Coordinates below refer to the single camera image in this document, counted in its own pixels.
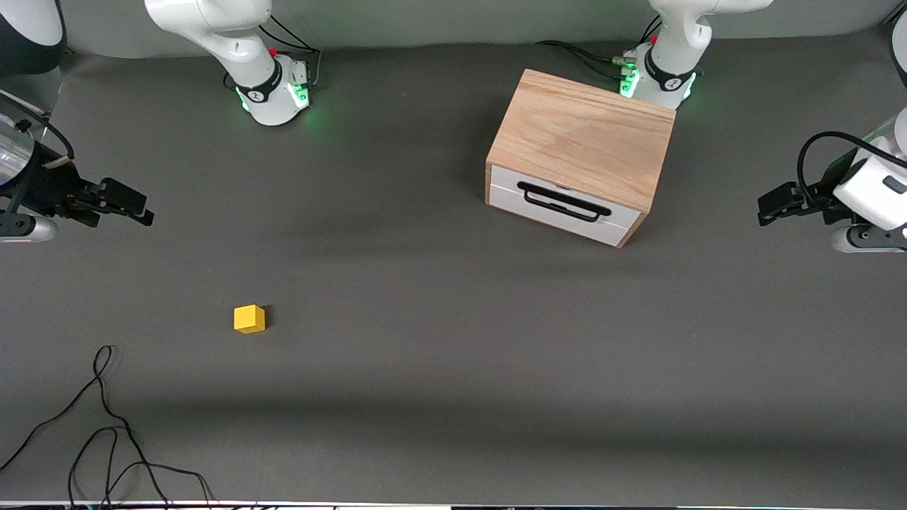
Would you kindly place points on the white-fronted wooden drawer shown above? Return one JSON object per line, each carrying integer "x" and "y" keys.
{"x": 506, "y": 188}

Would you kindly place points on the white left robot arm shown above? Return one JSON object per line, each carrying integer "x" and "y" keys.
{"x": 673, "y": 42}

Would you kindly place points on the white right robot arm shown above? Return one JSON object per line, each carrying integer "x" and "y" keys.
{"x": 234, "y": 49}

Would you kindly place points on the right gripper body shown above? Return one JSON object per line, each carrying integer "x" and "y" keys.
{"x": 49, "y": 191}

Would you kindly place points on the wooden drawer cabinet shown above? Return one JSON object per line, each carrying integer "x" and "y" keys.
{"x": 581, "y": 134}

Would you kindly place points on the yellow cube block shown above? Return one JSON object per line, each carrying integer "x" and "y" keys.
{"x": 248, "y": 320}

